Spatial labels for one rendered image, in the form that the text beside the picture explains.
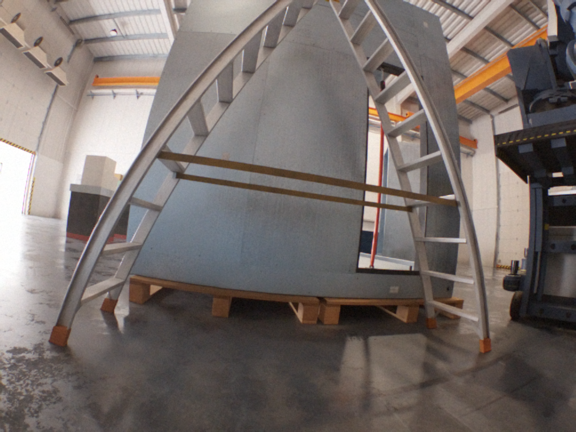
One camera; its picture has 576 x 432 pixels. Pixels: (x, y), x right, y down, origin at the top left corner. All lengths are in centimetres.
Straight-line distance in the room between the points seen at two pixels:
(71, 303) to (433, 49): 335
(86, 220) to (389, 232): 614
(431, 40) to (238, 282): 292
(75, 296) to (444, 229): 242
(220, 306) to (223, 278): 20
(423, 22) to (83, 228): 588
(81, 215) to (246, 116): 407
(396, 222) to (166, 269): 520
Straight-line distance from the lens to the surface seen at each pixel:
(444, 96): 277
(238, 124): 190
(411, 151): 664
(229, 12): 255
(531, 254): 259
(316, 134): 194
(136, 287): 185
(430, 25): 335
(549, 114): 201
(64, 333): 122
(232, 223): 176
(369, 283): 199
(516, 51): 224
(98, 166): 539
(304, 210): 180
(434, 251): 229
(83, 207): 534
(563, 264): 284
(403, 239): 622
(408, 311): 210
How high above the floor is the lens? 56
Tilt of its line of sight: 4 degrees up
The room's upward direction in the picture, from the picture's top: 6 degrees clockwise
